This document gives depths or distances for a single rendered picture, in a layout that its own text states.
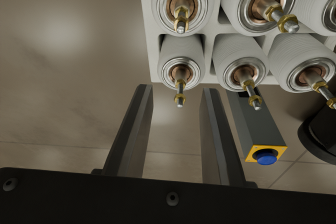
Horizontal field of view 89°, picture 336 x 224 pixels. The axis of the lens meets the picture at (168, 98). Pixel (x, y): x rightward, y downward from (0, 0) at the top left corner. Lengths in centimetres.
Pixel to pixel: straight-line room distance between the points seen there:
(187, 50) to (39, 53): 59
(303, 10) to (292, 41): 7
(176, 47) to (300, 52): 22
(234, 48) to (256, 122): 20
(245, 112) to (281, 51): 16
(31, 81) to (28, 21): 27
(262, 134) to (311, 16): 24
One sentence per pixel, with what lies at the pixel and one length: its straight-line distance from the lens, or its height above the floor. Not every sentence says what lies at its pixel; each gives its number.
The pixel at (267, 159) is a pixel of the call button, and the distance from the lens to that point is 45.
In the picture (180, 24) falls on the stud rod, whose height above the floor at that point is 34.
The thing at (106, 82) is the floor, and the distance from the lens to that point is 73.
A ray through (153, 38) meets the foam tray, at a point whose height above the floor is 18.
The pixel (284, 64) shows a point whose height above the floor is 24.
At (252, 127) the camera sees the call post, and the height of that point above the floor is 27.
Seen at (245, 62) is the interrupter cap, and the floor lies 25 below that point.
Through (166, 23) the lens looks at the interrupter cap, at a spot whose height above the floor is 25.
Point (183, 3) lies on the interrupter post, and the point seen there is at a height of 27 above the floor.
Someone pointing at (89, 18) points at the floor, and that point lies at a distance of 62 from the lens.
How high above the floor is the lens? 53
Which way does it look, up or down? 48 degrees down
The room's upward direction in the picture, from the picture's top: 174 degrees counter-clockwise
